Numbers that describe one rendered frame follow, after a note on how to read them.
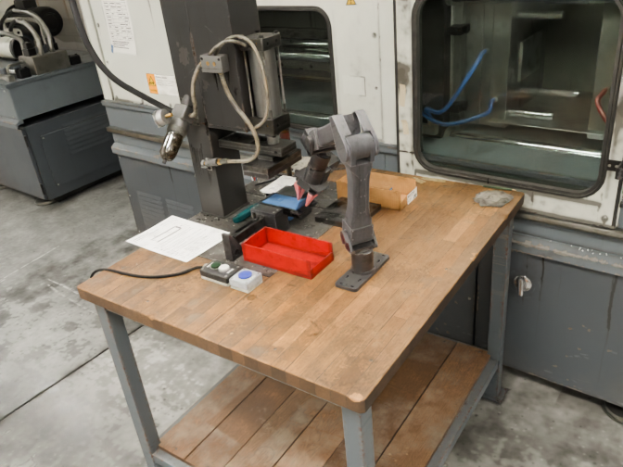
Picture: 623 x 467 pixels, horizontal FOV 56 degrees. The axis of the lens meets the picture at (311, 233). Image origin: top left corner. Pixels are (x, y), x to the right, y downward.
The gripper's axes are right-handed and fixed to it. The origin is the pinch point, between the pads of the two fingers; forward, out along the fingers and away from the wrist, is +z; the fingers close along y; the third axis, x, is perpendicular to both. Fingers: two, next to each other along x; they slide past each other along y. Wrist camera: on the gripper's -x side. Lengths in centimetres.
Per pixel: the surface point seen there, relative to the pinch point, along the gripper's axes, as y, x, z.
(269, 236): 0.8, 12.8, 9.5
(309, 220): -2.2, -5.7, 10.6
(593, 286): -90, -57, 1
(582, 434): -121, -46, 50
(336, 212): -7.7, -11.3, 5.4
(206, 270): 4.5, 37.1, 11.6
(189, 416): -5, 36, 87
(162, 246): 27.6, 29.6, 26.5
